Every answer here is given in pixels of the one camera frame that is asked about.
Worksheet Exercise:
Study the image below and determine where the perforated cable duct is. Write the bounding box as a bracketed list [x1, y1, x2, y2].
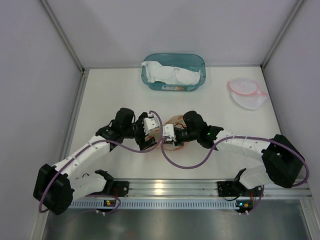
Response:
[69, 198, 250, 210]

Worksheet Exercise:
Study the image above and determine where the aluminium front rail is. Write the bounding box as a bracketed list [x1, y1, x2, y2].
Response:
[115, 178, 312, 200]

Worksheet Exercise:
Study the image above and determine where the small white mesh laundry bag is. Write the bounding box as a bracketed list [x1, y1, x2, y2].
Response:
[227, 78, 269, 111]

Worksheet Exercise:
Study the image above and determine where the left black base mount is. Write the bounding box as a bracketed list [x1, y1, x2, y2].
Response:
[99, 180, 130, 197]

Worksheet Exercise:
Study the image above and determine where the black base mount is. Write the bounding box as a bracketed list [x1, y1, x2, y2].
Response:
[99, 180, 130, 197]
[217, 180, 262, 198]

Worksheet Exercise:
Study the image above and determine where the white bra in bin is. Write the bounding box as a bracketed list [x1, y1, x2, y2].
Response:
[141, 61, 201, 85]

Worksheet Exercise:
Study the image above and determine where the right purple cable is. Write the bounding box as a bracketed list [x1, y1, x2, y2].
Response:
[161, 136, 311, 215]

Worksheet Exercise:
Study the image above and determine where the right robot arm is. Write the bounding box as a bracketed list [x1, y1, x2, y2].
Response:
[171, 111, 305, 190]

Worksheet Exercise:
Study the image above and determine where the aluminium corner post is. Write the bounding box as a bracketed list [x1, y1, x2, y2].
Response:
[260, 0, 307, 69]
[37, 0, 85, 73]

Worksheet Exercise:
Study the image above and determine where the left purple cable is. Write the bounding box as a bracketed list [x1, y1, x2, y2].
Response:
[38, 109, 165, 216]

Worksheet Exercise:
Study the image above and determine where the floral pink laundry bag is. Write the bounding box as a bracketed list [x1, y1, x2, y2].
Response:
[145, 114, 187, 151]

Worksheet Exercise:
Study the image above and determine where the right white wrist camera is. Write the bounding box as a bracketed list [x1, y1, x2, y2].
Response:
[161, 124, 176, 142]

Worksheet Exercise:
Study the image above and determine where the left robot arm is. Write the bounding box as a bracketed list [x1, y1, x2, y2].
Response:
[33, 107, 163, 215]

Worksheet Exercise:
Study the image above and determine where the left aluminium corner post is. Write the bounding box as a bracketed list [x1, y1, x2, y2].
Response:
[37, 0, 85, 73]

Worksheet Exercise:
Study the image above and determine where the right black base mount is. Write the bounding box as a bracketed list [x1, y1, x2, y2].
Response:
[217, 180, 262, 198]

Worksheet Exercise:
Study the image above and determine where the right aluminium corner post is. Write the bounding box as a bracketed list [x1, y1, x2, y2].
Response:
[260, 0, 307, 69]

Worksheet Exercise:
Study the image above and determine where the purple cable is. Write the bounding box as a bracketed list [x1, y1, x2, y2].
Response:
[38, 109, 165, 216]
[161, 136, 311, 215]

